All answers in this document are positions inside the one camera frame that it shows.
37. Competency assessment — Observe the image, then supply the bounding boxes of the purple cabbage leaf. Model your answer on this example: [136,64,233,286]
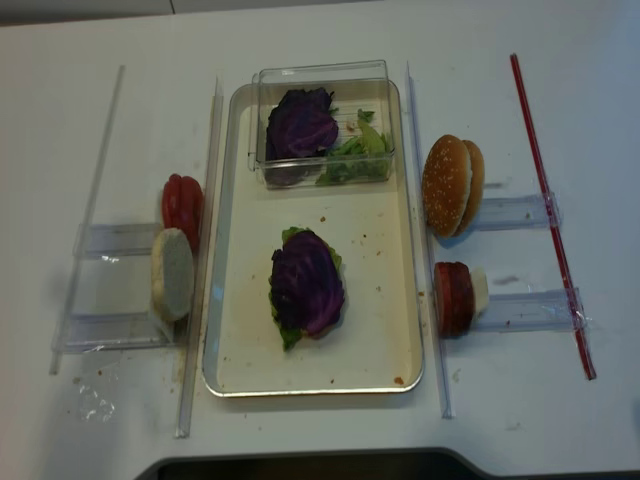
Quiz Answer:
[269,230,347,337]
[265,87,339,188]

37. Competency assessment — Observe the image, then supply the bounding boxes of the green lettuce in container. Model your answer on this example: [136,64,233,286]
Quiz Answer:
[315,109,392,186]

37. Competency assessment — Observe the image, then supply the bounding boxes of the green lettuce on bun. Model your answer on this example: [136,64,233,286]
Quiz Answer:
[267,225,344,352]

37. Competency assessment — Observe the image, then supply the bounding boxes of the red tomato slices left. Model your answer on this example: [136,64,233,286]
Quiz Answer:
[161,173,204,253]

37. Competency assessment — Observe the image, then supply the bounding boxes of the red meat patty stack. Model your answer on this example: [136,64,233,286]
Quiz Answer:
[434,262,474,338]

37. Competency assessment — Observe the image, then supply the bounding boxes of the white bread slice left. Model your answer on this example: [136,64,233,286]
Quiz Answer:
[151,228,195,323]

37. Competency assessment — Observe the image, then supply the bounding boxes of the white cheese piece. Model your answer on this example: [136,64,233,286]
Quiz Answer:
[470,267,489,319]

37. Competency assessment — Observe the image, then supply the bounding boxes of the clear plastic container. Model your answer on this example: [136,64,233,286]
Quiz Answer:
[248,60,395,189]

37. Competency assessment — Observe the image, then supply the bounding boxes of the purple cabbage leaf in container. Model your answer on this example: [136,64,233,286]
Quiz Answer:
[265,87,339,188]

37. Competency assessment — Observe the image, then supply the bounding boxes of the metal baking tray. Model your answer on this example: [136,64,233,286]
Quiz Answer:
[202,85,423,398]

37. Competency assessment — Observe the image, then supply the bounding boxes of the sesame top bun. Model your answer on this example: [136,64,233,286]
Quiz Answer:
[421,134,472,237]

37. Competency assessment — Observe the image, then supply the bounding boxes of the clear upper right holder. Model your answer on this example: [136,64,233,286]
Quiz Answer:
[471,193,562,231]

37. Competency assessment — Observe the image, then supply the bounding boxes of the clear holder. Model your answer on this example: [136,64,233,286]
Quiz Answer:
[73,223,162,259]
[471,193,562,231]
[471,289,588,333]
[52,311,179,353]

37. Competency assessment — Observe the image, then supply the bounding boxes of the clear lower left holder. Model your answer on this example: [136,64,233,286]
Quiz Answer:
[52,311,179,353]

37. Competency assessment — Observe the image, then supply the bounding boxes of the clear upper left holder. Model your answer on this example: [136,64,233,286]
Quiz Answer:
[73,223,162,259]

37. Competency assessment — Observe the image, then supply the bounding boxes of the clear lower right holder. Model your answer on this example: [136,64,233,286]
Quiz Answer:
[471,289,588,333]

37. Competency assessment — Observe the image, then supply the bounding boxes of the dark grey table edge panel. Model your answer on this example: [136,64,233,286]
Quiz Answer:
[136,449,496,479]

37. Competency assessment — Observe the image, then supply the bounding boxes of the red plastic strip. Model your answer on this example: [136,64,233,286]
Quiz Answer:
[510,53,597,381]

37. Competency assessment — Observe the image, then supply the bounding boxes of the clear rail right of tray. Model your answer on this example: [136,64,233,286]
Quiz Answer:
[405,63,455,420]

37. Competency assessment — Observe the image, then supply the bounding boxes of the clear rail of tray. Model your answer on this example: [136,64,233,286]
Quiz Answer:
[174,76,224,439]
[405,63,455,420]

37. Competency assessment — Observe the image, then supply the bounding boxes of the clear rail left of tray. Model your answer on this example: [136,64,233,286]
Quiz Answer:
[174,76,224,439]

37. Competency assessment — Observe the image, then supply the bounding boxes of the clear far left rail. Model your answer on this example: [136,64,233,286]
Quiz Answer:
[49,64,126,376]

